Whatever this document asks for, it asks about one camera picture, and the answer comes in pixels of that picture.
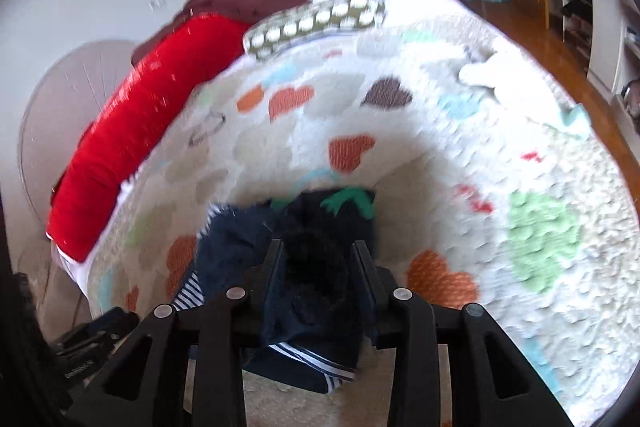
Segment round beige headboard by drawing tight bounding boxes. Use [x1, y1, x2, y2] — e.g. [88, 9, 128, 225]
[18, 39, 136, 225]

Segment red bolster cushion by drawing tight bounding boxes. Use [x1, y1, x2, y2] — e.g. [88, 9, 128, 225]
[46, 13, 250, 263]

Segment maroon blanket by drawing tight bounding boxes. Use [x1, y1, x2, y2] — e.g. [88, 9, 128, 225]
[130, 0, 307, 66]

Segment navy white striped pants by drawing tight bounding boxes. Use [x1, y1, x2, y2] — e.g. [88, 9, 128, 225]
[172, 186, 376, 393]

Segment heart pattern bed quilt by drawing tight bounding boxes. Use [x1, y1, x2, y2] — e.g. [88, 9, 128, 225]
[85, 0, 639, 426]

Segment white shelf unit with clutter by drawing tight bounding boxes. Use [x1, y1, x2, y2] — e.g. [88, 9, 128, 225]
[561, 0, 639, 117]

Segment green white dotted pillow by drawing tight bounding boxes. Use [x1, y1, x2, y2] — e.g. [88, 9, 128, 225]
[243, 0, 386, 61]

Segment white cloth on bed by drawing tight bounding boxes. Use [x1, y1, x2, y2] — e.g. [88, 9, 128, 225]
[459, 52, 555, 108]

